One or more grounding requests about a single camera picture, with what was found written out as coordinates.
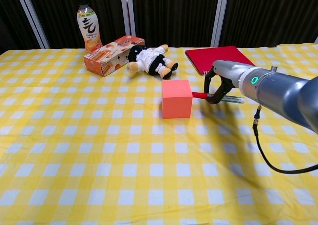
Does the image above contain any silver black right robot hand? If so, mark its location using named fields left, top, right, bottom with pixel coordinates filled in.
left=203, top=60, right=254, bottom=105

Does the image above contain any black pleated curtain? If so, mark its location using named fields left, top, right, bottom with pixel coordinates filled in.
left=0, top=0, right=318, bottom=55

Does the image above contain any red capped white marker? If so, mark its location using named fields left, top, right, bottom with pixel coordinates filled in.
left=192, top=90, right=245, bottom=105

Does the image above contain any red spiral notebook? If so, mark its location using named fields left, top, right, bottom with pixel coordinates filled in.
left=185, top=45, right=256, bottom=76

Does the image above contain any black white plush doll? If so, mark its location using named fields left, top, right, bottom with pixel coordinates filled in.
left=127, top=44, right=179, bottom=80

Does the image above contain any orange snack box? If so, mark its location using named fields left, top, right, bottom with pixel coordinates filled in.
left=83, top=35, right=146, bottom=77

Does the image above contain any orange drink bottle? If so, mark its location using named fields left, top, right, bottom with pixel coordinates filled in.
left=76, top=0, right=103, bottom=53

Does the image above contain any pink cube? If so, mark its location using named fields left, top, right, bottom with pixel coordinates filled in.
left=161, top=79, right=193, bottom=119

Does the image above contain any yellow white checked tablecloth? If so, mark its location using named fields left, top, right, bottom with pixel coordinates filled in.
left=0, top=44, right=318, bottom=225

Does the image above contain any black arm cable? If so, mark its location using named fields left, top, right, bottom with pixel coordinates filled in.
left=252, top=104, right=318, bottom=174

